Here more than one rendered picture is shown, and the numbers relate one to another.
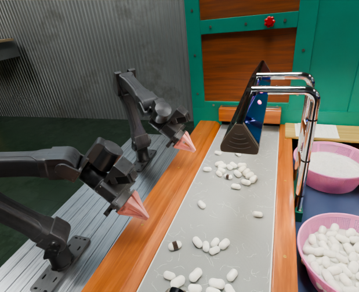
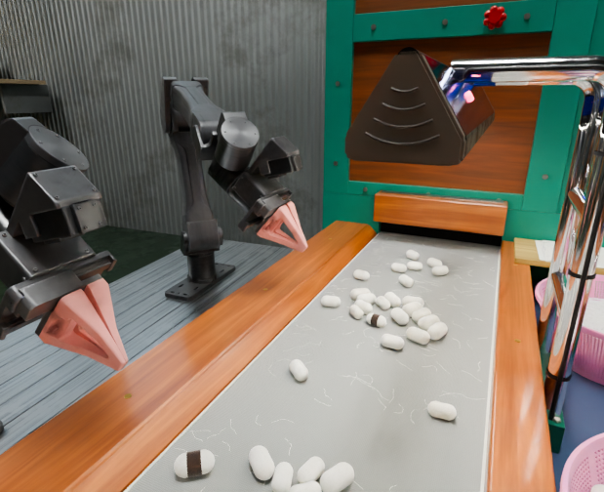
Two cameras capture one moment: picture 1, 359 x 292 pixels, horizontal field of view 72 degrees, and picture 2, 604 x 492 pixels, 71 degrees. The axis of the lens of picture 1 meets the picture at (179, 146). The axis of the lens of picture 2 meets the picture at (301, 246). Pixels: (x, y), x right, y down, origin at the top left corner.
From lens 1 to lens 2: 0.30 m
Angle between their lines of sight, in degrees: 10
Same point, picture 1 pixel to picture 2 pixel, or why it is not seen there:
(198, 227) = (274, 426)
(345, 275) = not seen: outside the picture
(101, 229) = (43, 406)
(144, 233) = (121, 419)
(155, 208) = (179, 362)
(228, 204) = (368, 379)
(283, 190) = (514, 361)
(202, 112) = (342, 204)
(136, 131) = (193, 211)
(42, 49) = (89, 104)
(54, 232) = not seen: outside the picture
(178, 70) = (315, 161)
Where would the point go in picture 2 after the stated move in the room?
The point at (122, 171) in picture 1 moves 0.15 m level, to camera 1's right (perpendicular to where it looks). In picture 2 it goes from (49, 193) to (242, 193)
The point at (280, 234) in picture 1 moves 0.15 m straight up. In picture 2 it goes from (507, 472) to (538, 324)
